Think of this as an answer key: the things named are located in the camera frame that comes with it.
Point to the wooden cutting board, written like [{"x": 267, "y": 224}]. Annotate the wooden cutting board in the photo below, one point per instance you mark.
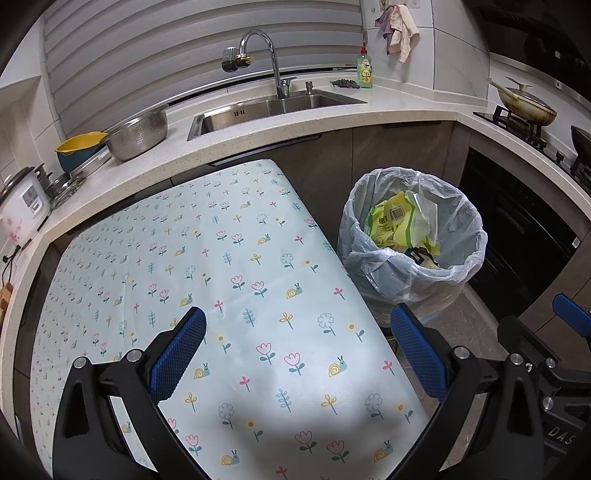
[{"x": 4, "y": 300}]

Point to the sink soap pump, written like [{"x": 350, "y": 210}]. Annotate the sink soap pump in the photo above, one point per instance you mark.
[{"x": 309, "y": 87}]

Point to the stainless steel sink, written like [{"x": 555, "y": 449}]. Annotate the stainless steel sink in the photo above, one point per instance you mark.
[{"x": 277, "y": 108}]

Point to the brown base cabinet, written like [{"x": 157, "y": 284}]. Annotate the brown base cabinet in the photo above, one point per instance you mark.
[{"x": 392, "y": 147}]

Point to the green snack packet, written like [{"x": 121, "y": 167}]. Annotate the green snack packet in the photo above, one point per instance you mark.
[{"x": 397, "y": 221}]

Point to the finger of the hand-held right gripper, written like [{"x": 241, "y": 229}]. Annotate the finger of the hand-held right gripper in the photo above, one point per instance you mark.
[
  {"x": 572, "y": 314},
  {"x": 531, "y": 337}
]

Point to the black gas stove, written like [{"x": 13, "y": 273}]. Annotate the black gas stove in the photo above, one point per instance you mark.
[{"x": 517, "y": 123}]

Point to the steel colander bowl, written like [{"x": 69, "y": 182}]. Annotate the steel colander bowl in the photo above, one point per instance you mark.
[{"x": 138, "y": 136}]

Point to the black wok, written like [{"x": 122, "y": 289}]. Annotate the black wok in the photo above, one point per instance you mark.
[{"x": 582, "y": 141}]

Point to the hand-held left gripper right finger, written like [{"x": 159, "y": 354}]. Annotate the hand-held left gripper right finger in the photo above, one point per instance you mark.
[{"x": 418, "y": 355}]

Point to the black range hood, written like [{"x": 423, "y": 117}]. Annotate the black range hood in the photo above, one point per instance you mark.
[{"x": 531, "y": 32}]

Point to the black built-in oven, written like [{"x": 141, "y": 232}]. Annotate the black built-in oven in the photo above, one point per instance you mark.
[{"x": 508, "y": 221}]

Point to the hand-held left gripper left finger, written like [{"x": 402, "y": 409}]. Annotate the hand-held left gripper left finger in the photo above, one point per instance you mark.
[{"x": 178, "y": 355}]

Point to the wok with glass lid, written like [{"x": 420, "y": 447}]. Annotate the wok with glass lid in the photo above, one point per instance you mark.
[{"x": 526, "y": 104}]

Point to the dark scouring pad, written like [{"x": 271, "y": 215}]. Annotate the dark scouring pad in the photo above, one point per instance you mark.
[{"x": 344, "y": 83}]

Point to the floral printed tablecloth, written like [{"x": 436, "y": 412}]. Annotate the floral printed tablecloth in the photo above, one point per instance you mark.
[{"x": 258, "y": 258}]

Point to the metal steamer rack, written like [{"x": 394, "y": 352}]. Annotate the metal steamer rack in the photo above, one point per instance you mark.
[{"x": 64, "y": 187}]

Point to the chrome faucet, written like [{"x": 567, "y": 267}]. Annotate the chrome faucet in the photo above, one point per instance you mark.
[{"x": 274, "y": 60}]

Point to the green dish soap bottle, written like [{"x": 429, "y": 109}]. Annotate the green dish soap bottle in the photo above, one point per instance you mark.
[{"x": 364, "y": 71}]

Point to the bin with clear plastic liner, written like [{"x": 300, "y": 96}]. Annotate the bin with clear plastic liner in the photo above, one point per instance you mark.
[{"x": 415, "y": 286}]

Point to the cream pink hanging cloth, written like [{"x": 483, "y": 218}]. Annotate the cream pink hanging cloth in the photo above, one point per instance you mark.
[{"x": 404, "y": 32}]

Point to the blue basin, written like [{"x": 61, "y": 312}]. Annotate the blue basin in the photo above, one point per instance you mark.
[{"x": 74, "y": 161}]

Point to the purple grey hanging cloth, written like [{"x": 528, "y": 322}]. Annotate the purple grey hanging cloth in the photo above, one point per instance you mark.
[{"x": 383, "y": 21}]

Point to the grey window blind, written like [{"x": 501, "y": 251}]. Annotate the grey window blind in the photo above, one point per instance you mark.
[{"x": 184, "y": 46}]

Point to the white rice cooker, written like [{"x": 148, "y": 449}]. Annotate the white rice cooker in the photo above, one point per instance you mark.
[{"x": 23, "y": 207}]

